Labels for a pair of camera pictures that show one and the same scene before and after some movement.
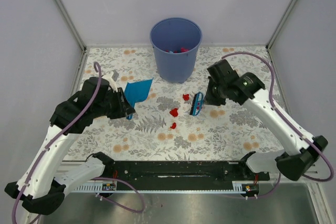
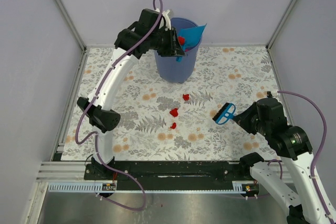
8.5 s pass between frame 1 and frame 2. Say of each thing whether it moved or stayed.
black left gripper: moved
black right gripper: moved
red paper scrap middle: stayed
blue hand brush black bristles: moved
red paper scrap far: stayed
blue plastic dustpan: moved
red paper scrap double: stayed
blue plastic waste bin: stayed
